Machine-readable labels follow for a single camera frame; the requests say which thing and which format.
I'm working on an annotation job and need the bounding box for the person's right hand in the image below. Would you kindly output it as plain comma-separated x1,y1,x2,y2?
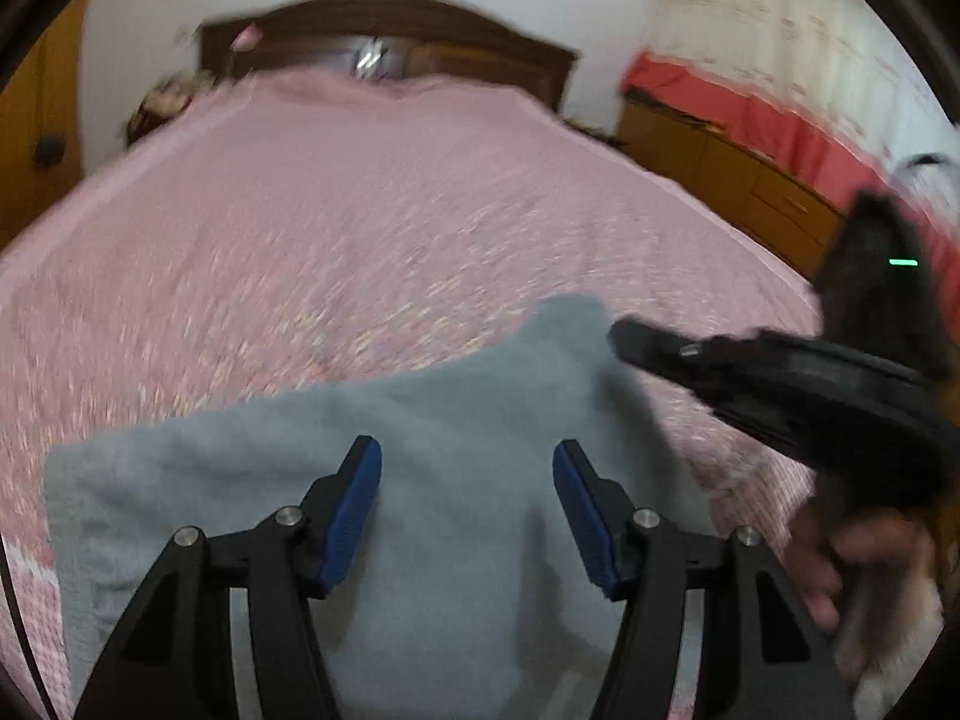
786,501,940,637

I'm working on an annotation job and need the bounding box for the wooden cabinet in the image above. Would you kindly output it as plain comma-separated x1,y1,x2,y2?
616,94,848,282

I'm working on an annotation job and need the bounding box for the cluttered bedside table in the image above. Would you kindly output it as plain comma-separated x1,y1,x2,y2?
126,69,218,145

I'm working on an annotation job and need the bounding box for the light blue towel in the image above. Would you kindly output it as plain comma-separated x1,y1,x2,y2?
43,294,713,720

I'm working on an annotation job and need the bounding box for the light patterned curtain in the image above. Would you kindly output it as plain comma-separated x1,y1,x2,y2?
652,0,953,166

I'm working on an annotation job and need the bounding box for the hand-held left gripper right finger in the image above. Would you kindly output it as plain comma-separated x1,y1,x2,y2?
553,440,856,720

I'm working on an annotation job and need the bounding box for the pink bedspread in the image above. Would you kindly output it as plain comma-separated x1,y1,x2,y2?
0,66,833,720

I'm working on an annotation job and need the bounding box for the red cloth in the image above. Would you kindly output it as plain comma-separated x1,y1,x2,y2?
622,51,960,293

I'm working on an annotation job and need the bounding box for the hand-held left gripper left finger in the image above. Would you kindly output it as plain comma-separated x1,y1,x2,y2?
75,435,383,720

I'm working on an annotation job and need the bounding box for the person's right forearm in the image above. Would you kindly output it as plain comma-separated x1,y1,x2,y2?
832,577,947,702

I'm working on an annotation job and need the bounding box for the dark wooden headboard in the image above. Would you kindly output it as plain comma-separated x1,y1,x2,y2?
199,0,580,117

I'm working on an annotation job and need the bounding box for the wooden wardrobe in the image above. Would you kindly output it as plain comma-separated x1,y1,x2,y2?
0,0,91,248

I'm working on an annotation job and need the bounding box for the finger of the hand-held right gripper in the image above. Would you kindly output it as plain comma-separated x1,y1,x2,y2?
610,317,760,407

